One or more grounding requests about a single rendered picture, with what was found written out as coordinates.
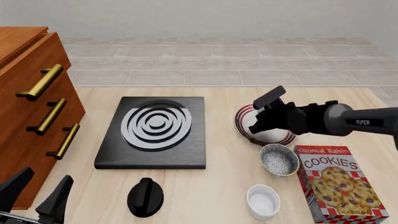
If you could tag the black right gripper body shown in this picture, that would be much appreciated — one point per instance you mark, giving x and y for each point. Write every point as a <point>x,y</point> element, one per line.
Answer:
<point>278,116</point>

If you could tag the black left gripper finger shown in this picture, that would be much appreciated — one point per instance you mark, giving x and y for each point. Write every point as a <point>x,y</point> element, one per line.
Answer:
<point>17,189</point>
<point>54,200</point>

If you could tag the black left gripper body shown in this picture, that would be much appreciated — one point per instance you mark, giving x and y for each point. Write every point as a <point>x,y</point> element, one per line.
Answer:
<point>18,219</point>

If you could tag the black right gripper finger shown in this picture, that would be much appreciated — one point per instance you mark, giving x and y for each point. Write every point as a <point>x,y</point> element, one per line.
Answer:
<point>256,128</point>
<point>260,117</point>

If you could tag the grey and black right arm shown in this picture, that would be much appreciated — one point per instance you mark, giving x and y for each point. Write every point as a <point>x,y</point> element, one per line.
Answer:
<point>357,121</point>

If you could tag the white plate with red rings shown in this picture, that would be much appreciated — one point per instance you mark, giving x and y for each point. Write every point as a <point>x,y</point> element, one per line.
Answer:
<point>273,137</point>

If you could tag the black speckled patterned bowl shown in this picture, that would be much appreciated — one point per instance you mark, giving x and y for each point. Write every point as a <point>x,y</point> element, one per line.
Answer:
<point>278,159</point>

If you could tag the flat black stove plate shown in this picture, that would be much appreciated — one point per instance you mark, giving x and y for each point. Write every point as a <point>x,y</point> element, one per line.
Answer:
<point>112,149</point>

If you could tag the wooden drawer, smallest front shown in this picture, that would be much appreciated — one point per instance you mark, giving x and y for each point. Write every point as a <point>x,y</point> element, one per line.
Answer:
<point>38,156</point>

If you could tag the wooden drawer, mid-size front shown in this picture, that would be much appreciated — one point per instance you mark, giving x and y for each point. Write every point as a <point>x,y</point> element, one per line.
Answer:
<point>18,130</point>

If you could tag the small white ramekin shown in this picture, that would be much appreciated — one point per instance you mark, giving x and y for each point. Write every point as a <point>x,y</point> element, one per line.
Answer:
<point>262,203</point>

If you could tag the round black stove knob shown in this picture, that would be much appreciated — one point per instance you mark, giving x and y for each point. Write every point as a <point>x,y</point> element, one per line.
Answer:
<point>144,198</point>

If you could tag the oatmeal raisin cookies box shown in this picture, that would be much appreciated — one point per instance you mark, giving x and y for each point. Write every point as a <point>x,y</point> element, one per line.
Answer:
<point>339,184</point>

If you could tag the wooden drawer, largest front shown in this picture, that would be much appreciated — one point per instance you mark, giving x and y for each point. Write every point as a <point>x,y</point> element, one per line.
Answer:
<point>18,77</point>

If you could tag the wooden cabinet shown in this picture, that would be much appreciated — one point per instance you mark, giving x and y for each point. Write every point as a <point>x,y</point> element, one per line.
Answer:
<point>12,44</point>

